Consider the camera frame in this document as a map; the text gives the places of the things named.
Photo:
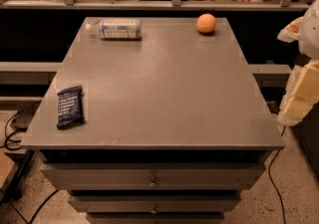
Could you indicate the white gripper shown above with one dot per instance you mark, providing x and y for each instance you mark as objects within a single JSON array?
[{"x": 311, "y": 37}]

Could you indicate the clear plastic water bottle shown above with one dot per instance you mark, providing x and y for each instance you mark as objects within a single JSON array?
[{"x": 116, "y": 28}]

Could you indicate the orange ball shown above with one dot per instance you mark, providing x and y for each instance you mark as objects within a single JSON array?
[{"x": 206, "y": 23}]

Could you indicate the top drawer with knob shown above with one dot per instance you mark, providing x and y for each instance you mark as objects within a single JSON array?
[{"x": 155, "y": 176}]

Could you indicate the drawer with knob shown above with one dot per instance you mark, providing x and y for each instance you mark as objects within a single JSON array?
[
  {"x": 154, "y": 204},
  {"x": 155, "y": 176}
]

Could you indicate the grey drawer cabinet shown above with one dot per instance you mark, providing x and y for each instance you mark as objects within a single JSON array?
[{"x": 174, "y": 96}]

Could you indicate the dark blue snack packet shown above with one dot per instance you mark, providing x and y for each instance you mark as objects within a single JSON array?
[{"x": 70, "y": 108}]

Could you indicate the middle drawer with knob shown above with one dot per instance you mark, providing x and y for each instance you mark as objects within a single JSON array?
[{"x": 154, "y": 204}]

